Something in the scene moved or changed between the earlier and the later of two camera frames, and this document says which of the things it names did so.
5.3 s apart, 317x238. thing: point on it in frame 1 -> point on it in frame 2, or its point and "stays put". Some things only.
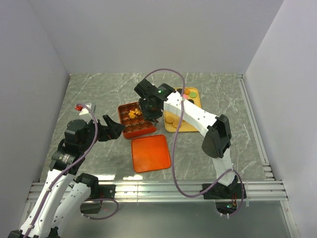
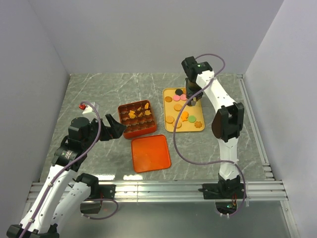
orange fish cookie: [131, 114] stays put
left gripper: [112, 131] stays put
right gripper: [147, 115] -> [189, 93]
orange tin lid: [150, 153] stays put
